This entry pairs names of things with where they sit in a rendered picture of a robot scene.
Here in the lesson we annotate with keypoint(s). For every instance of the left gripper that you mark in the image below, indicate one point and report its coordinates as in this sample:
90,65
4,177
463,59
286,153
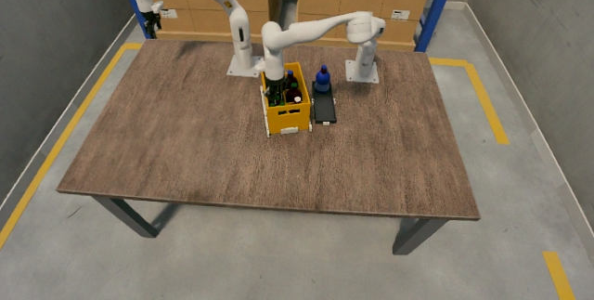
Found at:
275,87

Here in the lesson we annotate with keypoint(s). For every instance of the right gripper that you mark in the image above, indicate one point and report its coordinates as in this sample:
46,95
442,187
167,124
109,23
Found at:
151,17

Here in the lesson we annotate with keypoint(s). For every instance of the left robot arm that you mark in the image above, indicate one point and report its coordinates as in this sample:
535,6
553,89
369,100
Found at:
358,32

